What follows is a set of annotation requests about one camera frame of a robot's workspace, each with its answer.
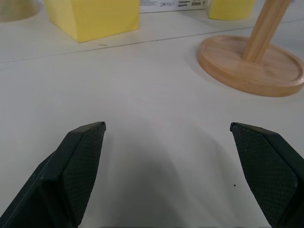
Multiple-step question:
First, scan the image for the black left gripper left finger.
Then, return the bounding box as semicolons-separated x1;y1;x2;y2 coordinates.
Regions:
0;121;107;228

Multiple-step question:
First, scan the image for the white labelled box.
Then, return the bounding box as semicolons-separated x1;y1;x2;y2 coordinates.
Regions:
139;0;212;14

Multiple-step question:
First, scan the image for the beige round object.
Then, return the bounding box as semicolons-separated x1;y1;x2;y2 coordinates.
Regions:
0;0;42;23

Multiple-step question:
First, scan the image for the wooden stand with round base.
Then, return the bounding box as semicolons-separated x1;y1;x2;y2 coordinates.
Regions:
197;0;304;98

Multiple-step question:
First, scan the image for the large yellow foam block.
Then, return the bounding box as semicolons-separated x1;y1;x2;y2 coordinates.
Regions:
44;0;141;44

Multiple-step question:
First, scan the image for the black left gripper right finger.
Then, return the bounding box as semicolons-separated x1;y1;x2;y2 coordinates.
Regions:
229;122;304;228

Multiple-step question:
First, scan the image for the small yellow foam block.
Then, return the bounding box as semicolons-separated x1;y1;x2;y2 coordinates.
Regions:
208;0;257;21

